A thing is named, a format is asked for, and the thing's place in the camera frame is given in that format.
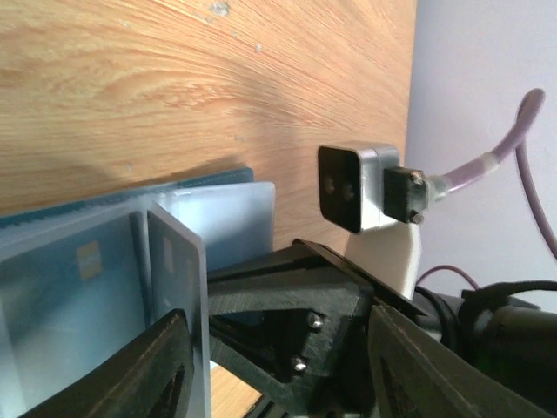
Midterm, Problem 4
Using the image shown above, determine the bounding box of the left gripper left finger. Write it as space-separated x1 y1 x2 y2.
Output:
25 309 194 417

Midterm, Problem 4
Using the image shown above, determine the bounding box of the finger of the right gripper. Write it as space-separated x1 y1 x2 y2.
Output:
208 239 423 414

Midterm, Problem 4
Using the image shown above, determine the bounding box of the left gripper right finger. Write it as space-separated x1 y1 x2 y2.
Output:
368 306 549 417

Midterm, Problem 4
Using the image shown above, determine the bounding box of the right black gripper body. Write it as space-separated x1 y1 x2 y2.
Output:
415 280 556 392

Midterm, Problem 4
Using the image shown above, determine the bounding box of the teal card holder wallet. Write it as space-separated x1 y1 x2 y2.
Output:
1 168 275 417

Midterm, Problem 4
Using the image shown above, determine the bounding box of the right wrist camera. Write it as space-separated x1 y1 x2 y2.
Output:
317 141 421 300

